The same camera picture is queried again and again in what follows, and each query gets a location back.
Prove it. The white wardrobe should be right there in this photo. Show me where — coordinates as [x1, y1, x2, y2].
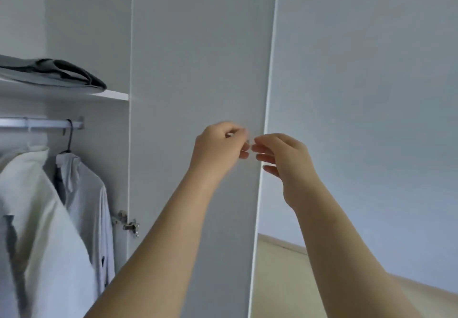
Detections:
[0, 0, 280, 318]

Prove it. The cream white shirt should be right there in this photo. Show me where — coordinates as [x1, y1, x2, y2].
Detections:
[0, 146, 99, 318]

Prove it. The grey button-up shirt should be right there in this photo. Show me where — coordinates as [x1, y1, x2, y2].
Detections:
[0, 54, 108, 91]

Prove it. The light grey shirt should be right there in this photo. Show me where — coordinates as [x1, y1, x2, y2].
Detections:
[52, 151, 117, 297]

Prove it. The person's right hand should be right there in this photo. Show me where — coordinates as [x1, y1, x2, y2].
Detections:
[250, 132, 320, 211]

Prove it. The metal door hinge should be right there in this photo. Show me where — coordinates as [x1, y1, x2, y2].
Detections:
[111, 210, 141, 238]

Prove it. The black hanger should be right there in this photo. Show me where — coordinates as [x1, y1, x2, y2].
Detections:
[62, 118, 76, 155]

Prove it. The person's right forearm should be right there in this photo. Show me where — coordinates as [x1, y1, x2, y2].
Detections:
[286, 181, 425, 318]

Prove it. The person's left hand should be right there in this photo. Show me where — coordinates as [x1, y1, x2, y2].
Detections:
[187, 121, 251, 192]

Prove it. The person's left forearm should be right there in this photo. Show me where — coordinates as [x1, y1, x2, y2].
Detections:
[84, 171, 219, 318]

